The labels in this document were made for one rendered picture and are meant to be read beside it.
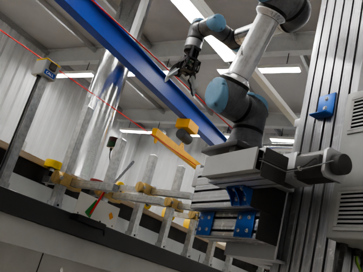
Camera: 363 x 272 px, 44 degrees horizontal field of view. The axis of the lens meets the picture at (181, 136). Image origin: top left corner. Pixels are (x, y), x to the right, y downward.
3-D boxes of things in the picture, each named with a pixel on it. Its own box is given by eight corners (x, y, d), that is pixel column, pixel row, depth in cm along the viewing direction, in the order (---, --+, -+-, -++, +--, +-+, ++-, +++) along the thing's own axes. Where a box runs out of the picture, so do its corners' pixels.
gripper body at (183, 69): (183, 66, 190) (190, 42, 194) (174, 72, 197) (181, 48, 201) (198, 74, 193) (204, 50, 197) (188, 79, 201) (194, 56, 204)
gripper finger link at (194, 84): (199, 94, 194) (192, 74, 194) (191, 97, 199) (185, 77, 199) (204, 93, 195) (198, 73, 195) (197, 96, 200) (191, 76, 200)
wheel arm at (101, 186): (116, 195, 173) (119, 184, 174) (111, 192, 170) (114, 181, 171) (46, 186, 198) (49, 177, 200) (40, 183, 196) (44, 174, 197)
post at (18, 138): (7, 189, 162) (50, 80, 177) (-4, 184, 159) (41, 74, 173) (0, 188, 165) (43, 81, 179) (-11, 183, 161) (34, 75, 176)
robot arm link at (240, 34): (327, 6, 170) (237, 36, 209) (309, -10, 164) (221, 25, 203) (321, 32, 167) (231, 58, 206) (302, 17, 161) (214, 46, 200)
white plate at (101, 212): (114, 229, 205) (120, 208, 209) (73, 213, 186) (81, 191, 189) (113, 229, 206) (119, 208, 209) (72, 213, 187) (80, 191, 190)
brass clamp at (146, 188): (158, 199, 230) (160, 190, 232) (142, 191, 220) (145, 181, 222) (148, 198, 234) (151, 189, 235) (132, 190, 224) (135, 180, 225)
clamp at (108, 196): (120, 203, 209) (123, 193, 210) (100, 195, 199) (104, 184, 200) (111, 202, 212) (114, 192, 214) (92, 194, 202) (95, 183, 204)
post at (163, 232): (163, 251, 236) (186, 167, 252) (159, 250, 234) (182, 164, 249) (158, 250, 238) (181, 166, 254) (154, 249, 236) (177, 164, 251)
